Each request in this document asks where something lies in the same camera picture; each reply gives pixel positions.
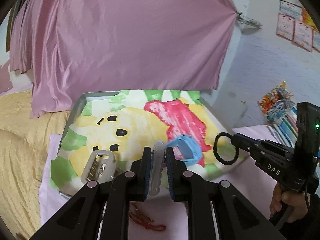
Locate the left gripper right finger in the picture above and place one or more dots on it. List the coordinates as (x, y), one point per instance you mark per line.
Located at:
(215, 210)

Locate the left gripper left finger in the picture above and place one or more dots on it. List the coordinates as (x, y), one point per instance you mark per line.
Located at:
(101, 211)

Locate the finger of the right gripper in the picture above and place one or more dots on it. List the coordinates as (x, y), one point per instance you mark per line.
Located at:
(246, 143)

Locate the right hand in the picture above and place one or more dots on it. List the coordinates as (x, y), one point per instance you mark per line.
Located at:
(296, 200)

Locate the stack of books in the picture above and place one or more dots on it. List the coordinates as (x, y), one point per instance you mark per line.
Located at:
(284, 125)

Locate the beige claw hair clip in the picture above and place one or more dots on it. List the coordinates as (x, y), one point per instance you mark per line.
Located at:
(101, 167)

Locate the blue smart watch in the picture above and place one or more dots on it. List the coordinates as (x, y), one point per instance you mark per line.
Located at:
(188, 148)

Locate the colourful cartoon towel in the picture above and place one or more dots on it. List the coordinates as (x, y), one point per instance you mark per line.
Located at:
(140, 124)

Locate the yellow bedspread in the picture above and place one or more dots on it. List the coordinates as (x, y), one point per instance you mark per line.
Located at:
(24, 150)

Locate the pink cloth on headboard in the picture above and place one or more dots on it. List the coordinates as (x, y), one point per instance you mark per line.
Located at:
(5, 80)

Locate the large pink curtain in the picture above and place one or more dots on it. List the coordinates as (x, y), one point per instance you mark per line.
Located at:
(107, 45)

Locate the wire wall rack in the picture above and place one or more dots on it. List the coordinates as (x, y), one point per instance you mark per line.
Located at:
(242, 19)

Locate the certificates on wall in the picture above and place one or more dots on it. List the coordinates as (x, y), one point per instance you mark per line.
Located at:
(296, 25)

